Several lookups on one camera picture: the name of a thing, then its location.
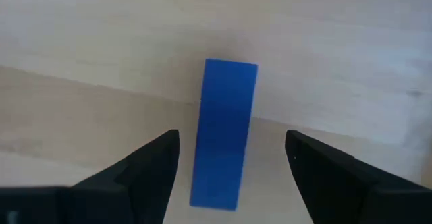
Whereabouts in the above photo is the purple rectangular block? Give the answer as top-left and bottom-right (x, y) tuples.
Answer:
(188, 58), (259, 213)

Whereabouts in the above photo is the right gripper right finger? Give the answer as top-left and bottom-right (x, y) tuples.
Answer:
(284, 128), (432, 224)

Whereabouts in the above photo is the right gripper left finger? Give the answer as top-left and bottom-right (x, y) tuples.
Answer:
(0, 128), (181, 224)

